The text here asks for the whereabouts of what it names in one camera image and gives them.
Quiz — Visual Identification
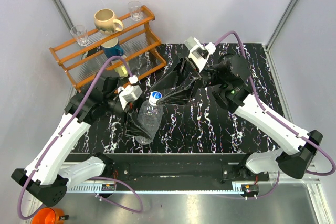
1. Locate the yellow ceramic mug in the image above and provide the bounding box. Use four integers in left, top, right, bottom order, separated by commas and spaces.
111, 60, 130, 78

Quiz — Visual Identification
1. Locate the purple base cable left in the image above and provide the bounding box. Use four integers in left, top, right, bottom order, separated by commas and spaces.
96, 174, 144, 213

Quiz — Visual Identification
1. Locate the clear drinking glass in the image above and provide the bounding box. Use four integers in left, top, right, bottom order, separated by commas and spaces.
128, 1, 142, 22
70, 25, 89, 47

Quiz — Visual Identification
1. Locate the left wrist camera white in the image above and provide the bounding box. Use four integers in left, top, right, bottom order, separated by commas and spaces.
117, 75, 142, 110

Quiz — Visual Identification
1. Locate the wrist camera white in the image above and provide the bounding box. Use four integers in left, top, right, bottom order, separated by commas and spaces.
184, 37, 216, 72
117, 75, 142, 110

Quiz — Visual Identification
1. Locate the beige ceramic mug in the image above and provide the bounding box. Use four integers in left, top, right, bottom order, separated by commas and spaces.
94, 9, 124, 35

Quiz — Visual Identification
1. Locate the clear drinking glass left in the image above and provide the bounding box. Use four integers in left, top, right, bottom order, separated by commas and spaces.
70, 25, 89, 47

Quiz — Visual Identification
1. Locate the orange wooden shelf rack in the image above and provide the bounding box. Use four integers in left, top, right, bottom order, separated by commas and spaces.
49, 5, 166, 92

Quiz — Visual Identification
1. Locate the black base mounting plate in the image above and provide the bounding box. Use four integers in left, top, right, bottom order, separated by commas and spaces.
66, 153, 269, 182

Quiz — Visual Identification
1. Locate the blue ceramic mug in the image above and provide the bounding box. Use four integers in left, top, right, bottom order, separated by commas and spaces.
101, 38, 124, 58

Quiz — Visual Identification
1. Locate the clear drinking glass right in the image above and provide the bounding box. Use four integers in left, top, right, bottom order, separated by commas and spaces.
128, 1, 142, 22

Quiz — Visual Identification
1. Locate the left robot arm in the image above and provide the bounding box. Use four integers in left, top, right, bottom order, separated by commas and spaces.
11, 76, 149, 207

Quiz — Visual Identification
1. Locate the orange cup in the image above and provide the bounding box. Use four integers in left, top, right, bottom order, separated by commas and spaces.
31, 207, 69, 224

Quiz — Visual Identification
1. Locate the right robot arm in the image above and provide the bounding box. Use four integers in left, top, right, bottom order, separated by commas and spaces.
150, 54, 323, 180

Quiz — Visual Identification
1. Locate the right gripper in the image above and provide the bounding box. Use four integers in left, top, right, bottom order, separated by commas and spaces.
150, 53, 225, 107

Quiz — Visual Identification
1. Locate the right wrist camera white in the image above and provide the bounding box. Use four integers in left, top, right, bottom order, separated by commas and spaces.
184, 37, 216, 72

